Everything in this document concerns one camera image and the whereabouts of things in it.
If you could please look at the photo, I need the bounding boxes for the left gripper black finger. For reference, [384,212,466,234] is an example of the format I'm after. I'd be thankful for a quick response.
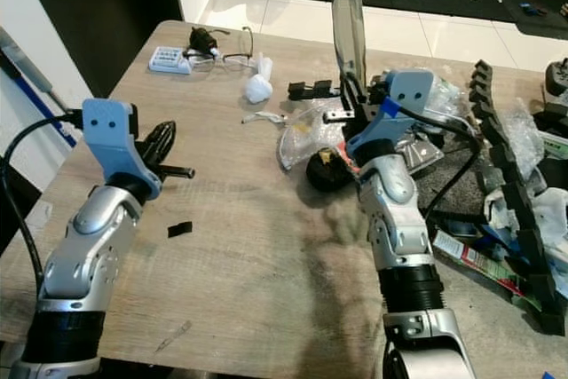
[142,120,179,167]

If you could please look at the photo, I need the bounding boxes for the brown cardboard strip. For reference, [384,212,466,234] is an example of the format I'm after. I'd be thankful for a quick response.
[331,0,368,83]

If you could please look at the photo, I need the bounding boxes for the black round object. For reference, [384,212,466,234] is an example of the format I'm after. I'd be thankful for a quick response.
[306,150,358,192]

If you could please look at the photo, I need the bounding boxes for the small black plastic piece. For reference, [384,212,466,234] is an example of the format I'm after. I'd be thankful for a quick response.
[167,220,194,239]

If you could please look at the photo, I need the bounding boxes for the white battery charger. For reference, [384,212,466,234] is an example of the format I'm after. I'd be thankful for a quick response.
[148,46,193,75]

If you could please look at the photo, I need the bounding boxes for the thin white twist tie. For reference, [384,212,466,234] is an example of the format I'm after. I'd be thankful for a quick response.
[241,111,287,125]

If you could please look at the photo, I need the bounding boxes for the white crumpled tissue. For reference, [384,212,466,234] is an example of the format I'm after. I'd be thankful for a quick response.
[242,52,274,105]

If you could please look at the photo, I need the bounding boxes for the small black gadget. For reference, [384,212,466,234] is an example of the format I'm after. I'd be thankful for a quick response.
[186,28,223,59]

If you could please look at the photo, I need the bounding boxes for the dark grey mesh sheet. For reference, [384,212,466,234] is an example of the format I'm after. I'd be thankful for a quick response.
[415,135,493,220]

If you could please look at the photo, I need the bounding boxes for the light wood table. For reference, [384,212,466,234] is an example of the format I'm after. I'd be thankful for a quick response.
[0,20,568,379]

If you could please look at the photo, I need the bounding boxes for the grey metal pole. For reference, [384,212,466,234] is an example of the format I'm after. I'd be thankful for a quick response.
[0,28,59,100]

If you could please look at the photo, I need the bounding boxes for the white blue printed plastic bag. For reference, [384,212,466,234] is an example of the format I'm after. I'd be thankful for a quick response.
[484,186,538,242]

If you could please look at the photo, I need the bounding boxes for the red green printed wrapper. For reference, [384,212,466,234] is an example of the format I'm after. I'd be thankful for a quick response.
[430,228,529,298]

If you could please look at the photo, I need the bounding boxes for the small blue item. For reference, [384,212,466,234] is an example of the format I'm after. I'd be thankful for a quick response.
[519,2,553,18]

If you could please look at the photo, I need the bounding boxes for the black boxy gadget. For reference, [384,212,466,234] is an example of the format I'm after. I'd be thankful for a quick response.
[541,58,568,136]

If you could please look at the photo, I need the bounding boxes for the short black cable chain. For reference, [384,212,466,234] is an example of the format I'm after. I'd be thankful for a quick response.
[287,80,347,102]

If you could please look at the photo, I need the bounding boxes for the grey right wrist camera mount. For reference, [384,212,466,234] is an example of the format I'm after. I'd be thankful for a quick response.
[351,68,436,167]

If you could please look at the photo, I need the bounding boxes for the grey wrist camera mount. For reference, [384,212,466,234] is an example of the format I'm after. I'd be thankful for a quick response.
[82,98,163,201]
[351,68,436,167]

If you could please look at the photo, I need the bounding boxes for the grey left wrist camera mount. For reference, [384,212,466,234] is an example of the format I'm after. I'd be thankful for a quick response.
[82,98,163,201]

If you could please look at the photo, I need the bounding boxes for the black frame eyeglasses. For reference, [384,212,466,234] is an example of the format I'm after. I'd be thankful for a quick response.
[204,26,256,71]

